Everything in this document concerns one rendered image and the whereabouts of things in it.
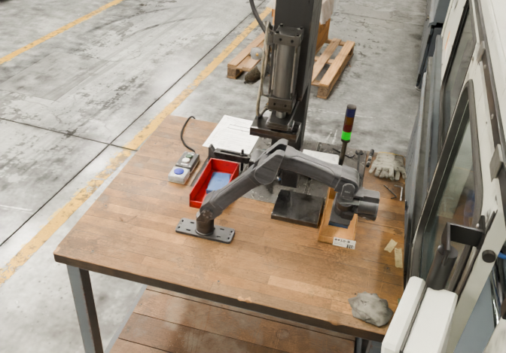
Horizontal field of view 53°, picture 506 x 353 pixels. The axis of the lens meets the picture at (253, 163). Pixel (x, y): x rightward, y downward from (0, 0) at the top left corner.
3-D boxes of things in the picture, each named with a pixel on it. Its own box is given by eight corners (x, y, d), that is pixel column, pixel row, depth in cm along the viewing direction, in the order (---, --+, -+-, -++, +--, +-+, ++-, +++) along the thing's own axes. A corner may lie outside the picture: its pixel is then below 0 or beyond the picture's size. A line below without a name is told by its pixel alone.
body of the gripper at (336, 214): (355, 198, 167) (358, 190, 160) (349, 226, 163) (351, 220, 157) (335, 193, 168) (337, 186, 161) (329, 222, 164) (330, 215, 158)
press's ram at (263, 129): (248, 142, 193) (252, 70, 176) (263, 111, 214) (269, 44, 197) (294, 151, 189) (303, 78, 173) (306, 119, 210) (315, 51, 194)
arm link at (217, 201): (214, 210, 174) (282, 163, 158) (208, 223, 169) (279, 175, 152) (201, 199, 173) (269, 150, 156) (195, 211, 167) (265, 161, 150)
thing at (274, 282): (86, 405, 215) (50, 252, 164) (174, 249, 294) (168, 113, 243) (350, 484, 195) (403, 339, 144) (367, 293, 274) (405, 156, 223)
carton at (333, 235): (317, 243, 176) (320, 226, 171) (326, 200, 196) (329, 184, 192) (354, 251, 174) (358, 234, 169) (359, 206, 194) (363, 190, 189)
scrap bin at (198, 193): (189, 206, 187) (189, 193, 183) (210, 169, 207) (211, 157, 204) (220, 213, 185) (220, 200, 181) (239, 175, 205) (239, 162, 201)
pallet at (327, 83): (267, 38, 583) (269, 25, 575) (353, 54, 557) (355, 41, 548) (226, 77, 489) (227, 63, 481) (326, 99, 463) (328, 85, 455)
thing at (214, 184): (205, 195, 192) (205, 189, 190) (213, 172, 205) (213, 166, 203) (224, 198, 191) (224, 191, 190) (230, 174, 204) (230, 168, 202)
